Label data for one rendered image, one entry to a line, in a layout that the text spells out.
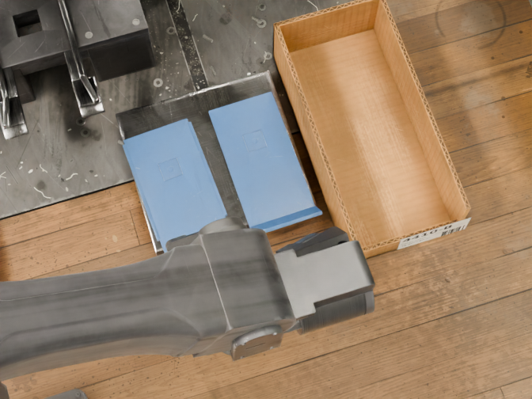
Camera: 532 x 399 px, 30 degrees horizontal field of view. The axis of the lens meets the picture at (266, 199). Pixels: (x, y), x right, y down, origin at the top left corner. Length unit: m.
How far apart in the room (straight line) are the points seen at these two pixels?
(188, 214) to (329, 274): 0.31
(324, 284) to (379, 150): 0.36
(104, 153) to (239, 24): 0.21
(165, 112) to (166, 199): 0.10
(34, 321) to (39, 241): 0.46
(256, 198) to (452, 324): 0.23
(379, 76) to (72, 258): 0.38
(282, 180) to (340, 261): 0.30
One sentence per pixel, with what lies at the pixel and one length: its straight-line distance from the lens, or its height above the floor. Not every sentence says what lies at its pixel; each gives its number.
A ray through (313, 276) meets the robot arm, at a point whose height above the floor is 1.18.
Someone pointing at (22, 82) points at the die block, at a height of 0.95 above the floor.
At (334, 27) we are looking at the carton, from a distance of 1.08.
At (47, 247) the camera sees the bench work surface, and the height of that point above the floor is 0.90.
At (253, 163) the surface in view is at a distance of 1.02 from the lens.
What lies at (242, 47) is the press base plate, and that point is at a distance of 1.11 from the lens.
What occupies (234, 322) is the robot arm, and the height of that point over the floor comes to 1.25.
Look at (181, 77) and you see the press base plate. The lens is 1.09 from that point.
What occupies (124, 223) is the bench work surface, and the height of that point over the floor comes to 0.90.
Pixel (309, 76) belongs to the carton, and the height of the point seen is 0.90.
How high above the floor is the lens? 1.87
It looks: 70 degrees down
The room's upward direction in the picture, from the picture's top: straight up
